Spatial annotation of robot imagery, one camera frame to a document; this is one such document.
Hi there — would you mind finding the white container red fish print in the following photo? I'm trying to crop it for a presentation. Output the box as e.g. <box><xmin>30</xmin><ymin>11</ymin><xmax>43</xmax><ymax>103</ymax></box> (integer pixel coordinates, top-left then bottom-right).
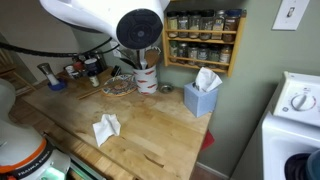
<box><xmin>132</xmin><ymin>64</ymin><xmax>159</xmax><ymax>95</ymax></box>

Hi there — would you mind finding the small steel bowl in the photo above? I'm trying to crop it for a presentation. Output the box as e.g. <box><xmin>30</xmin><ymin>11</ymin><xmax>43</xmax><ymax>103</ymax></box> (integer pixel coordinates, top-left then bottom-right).
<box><xmin>158</xmin><ymin>83</ymin><xmax>175</xmax><ymax>95</ymax></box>

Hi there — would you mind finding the wooden cooking utensil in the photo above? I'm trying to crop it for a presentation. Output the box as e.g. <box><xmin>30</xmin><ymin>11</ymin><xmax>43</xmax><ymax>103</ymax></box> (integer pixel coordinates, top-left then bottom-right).
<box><xmin>144</xmin><ymin>48</ymin><xmax>162</xmax><ymax>69</ymax></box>

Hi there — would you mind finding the colourful floral ceramic plate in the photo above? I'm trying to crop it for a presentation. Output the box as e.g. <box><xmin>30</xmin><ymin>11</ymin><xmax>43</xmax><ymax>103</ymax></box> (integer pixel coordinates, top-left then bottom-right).
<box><xmin>100</xmin><ymin>73</ymin><xmax>138</xmax><ymax>98</ymax></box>

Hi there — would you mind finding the light blue tissue box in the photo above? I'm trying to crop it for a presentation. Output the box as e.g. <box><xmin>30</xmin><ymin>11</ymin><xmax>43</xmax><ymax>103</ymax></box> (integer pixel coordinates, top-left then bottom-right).
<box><xmin>183</xmin><ymin>82</ymin><xmax>219</xmax><ymax>118</ymax></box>

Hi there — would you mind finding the black plastic utensil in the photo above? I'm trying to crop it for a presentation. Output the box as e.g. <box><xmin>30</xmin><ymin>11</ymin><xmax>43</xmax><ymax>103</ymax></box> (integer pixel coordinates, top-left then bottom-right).
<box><xmin>118</xmin><ymin>57</ymin><xmax>138</xmax><ymax>70</ymax></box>

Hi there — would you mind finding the glass spice jar black lid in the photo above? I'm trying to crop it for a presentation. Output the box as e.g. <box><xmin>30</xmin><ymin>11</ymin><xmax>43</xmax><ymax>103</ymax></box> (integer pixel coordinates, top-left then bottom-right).
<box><xmin>219</xmin><ymin>44</ymin><xmax>233</xmax><ymax>64</ymax></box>
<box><xmin>188</xmin><ymin>11</ymin><xmax>202</xmax><ymax>32</ymax></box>
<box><xmin>177</xmin><ymin>11</ymin><xmax>190</xmax><ymax>31</ymax></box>
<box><xmin>207</xmin><ymin>44</ymin><xmax>221</xmax><ymax>63</ymax></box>
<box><xmin>168</xmin><ymin>40</ymin><xmax>179</xmax><ymax>58</ymax></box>
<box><xmin>197</xmin><ymin>43</ymin><xmax>210</xmax><ymax>62</ymax></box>
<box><xmin>166</xmin><ymin>11</ymin><xmax>179</xmax><ymax>31</ymax></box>
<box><xmin>177</xmin><ymin>42</ymin><xmax>189</xmax><ymax>60</ymax></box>
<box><xmin>199</xmin><ymin>9</ymin><xmax>215</xmax><ymax>32</ymax></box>
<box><xmin>187</xmin><ymin>43</ymin><xmax>200</xmax><ymax>61</ymax></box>

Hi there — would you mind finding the white tissue sheet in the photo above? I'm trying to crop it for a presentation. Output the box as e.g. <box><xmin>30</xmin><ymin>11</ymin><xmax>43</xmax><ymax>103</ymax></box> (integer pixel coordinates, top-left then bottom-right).
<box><xmin>194</xmin><ymin>66</ymin><xmax>223</xmax><ymax>93</ymax></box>

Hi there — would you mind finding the small black square object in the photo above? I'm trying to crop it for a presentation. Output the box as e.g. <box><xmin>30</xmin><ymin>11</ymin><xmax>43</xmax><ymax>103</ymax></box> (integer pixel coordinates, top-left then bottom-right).
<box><xmin>110</xmin><ymin>64</ymin><xmax>123</xmax><ymax>78</ymax></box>

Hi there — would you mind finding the crumpled white paper towel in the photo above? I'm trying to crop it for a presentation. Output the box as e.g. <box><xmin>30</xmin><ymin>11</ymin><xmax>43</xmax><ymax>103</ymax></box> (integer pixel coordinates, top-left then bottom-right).
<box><xmin>92</xmin><ymin>113</ymin><xmax>122</xmax><ymax>148</ymax></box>

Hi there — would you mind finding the small bottle black cap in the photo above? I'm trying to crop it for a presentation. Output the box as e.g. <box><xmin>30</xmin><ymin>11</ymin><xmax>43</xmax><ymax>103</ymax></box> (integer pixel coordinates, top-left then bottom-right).
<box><xmin>87</xmin><ymin>70</ymin><xmax>101</xmax><ymax>88</ymax></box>

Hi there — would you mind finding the red cloth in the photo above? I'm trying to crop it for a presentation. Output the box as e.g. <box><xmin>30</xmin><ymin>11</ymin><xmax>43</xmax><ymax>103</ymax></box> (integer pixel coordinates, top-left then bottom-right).
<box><xmin>199</xmin><ymin>129</ymin><xmax>216</xmax><ymax>152</ymax></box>

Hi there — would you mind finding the red lid spice jar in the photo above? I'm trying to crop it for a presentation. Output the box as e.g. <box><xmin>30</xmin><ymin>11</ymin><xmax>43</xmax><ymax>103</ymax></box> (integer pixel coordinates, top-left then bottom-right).
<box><xmin>73</xmin><ymin>60</ymin><xmax>84</xmax><ymax>73</ymax></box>

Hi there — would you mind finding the glass spice jar silver lid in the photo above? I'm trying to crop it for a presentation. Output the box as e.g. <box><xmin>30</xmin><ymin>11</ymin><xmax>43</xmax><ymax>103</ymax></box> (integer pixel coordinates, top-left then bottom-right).
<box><xmin>212</xmin><ymin>10</ymin><xmax>226</xmax><ymax>33</ymax></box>

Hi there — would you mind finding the white label spice jar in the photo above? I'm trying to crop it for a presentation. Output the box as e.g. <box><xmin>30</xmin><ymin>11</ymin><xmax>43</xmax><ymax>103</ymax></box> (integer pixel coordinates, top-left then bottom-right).
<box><xmin>64</xmin><ymin>64</ymin><xmax>77</xmax><ymax>79</ymax></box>

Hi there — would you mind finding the spice jar blue lid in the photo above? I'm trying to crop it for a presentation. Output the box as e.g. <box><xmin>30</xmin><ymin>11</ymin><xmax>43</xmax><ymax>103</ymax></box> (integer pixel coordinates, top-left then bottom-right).
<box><xmin>223</xmin><ymin>9</ymin><xmax>242</xmax><ymax>34</ymax></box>

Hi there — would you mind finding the blue plastic holder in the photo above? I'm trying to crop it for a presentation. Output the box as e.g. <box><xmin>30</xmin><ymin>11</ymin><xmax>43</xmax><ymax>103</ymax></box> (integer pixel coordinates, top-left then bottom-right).
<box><xmin>47</xmin><ymin>78</ymin><xmax>68</xmax><ymax>92</ymax></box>

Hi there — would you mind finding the steel salt grinder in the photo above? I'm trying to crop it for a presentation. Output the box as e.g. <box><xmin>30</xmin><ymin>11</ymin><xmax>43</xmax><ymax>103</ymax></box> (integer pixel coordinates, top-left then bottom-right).
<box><xmin>36</xmin><ymin>62</ymin><xmax>60</xmax><ymax>87</ymax></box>

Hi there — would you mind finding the white electric stove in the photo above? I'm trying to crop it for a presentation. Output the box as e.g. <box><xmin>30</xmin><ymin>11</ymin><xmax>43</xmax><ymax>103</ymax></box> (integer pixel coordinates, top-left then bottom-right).
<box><xmin>229</xmin><ymin>70</ymin><xmax>320</xmax><ymax>180</ymax></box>

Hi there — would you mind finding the white stove knob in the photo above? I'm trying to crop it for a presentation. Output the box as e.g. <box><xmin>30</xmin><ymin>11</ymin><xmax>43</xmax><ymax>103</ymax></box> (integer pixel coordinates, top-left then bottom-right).
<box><xmin>290</xmin><ymin>93</ymin><xmax>317</xmax><ymax>112</ymax></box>

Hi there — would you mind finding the wooden chair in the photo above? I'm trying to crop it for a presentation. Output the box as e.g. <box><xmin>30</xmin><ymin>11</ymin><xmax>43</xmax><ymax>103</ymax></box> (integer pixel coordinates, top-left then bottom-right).
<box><xmin>0</xmin><ymin>48</ymin><xmax>36</xmax><ymax>98</ymax></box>

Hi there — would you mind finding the white utensil handle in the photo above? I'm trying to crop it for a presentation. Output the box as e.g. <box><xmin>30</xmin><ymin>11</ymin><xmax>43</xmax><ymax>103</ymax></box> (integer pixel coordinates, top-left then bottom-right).
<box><xmin>139</xmin><ymin>49</ymin><xmax>148</xmax><ymax>70</ymax></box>

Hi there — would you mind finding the white wall power outlet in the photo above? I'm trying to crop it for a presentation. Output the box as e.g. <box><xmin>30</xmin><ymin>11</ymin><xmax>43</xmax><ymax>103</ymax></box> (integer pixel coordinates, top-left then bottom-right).
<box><xmin>110</xmin><ymin>41</ymin><xmax>123</xmax><ymax>59</ymax></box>

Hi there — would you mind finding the wooden wall spice rack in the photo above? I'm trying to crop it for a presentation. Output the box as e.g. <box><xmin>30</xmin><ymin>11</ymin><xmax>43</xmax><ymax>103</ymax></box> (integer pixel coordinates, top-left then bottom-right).
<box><xmin>162</xmin><ymin>9</ymin><xmax>248</xmax><ymax>78</ymax></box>

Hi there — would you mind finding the aluminium rail base frame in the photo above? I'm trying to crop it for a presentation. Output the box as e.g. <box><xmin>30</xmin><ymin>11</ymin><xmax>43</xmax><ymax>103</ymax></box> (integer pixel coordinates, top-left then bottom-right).
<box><xmin>64</xmin><ymin>156</ymin><xmax>108</xmax><ymax>180</ymax></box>

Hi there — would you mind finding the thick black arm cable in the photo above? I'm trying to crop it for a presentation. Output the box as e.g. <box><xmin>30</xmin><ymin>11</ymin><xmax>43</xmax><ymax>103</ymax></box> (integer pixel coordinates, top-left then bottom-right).
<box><xmin>0</xmin><ymin>36</ymin><xmax>114</xmax><ymax>58</ymax></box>

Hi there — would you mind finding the white wall light switch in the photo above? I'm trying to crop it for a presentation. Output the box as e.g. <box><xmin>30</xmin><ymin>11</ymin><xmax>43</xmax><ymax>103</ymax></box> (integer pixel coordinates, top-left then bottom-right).
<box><xmin>271</xmin><ymin>0</ymin><xmax>311</xmax><ymax>32</ymax></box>

